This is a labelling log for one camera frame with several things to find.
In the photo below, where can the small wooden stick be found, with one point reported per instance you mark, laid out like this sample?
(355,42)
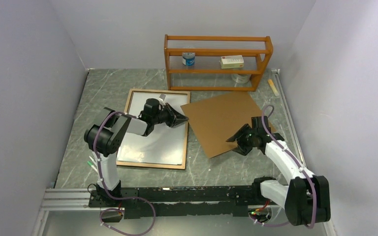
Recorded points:
(273,87)

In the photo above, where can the brown cardboard backing board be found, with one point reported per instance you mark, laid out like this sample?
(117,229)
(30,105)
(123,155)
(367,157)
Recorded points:
(216,119)

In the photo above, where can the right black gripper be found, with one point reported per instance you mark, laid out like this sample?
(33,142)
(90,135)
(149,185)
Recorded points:
(246,129)

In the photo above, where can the blue white tape roll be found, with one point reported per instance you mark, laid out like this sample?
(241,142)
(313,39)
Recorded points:
(188,58)

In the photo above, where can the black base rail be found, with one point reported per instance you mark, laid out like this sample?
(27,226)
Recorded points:
(238,201)

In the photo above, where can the white red small box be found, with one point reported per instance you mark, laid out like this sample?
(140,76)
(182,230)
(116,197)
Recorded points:
(232,62)

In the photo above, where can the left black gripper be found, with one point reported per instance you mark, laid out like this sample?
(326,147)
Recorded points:
(175,117)

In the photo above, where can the black wooden picture frame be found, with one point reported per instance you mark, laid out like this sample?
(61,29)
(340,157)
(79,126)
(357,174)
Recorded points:
(123,163)

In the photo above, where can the orange wooden shelf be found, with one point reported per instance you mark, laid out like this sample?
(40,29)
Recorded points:
(256,51)

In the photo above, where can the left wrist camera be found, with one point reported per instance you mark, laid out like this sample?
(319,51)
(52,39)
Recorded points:
(161,98)

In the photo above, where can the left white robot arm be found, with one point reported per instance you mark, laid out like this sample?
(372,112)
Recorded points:
(105,136)

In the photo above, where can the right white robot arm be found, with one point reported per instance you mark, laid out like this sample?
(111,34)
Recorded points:
(305,198)

